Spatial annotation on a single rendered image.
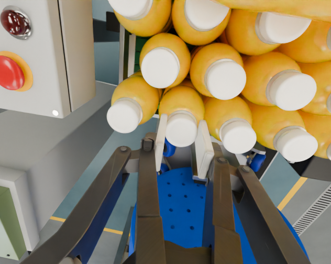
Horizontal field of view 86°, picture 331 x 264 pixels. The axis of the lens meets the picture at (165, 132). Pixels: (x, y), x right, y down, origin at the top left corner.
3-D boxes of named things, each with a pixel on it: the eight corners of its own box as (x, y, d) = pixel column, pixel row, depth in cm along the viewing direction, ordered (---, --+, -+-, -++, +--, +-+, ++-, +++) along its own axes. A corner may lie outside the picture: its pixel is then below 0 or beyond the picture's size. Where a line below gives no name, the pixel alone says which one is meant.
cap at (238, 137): (225, 117, 22) (229, 123, 20) (256, 122, 22) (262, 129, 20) (216, 143, 24) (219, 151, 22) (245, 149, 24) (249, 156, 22)
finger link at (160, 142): (159, 172, 16) (151, 171, 16) (164, 135, 22) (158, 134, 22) (164, 145, 15) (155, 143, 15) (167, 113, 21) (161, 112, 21)
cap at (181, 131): (202, 129, 22) (204, 136, 21) (178, 145, 24) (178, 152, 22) (184, 106, 21) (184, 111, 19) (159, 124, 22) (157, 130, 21)
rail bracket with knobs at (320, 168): (267, 147, 44) (290, 176, 35) (280, 122, 41) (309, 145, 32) (307, 154, 44) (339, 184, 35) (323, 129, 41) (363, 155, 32)
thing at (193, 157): (188, 147, 43) (190, 185, 32) (190, 139, 42) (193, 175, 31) (228, 154, 43) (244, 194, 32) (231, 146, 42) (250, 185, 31)
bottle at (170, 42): (170, 26, 34) (160, 14, 17) (195, 54, 36) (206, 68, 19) (146, 54, 36) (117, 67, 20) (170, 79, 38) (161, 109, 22)
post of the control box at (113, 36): (150, 39, 115) (50, 39, 27) (151, 32, 114) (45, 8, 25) (156, 40, 115) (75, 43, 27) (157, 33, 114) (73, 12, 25)
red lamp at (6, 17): (10, 34, 18) (-1, 33, 17) (3, 8, 17) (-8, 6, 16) (31, 37, 18) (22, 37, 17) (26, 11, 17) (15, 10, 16)
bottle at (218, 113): (201, 75, 37) (217, 103, 21) (234, 81, 37) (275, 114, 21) (194, 106, 41) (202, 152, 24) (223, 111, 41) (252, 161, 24)
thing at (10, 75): (2, 85, 21) (-8, 88, 20) (-8, 52, 19) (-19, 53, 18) (32, 90, 21) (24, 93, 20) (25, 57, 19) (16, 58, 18)
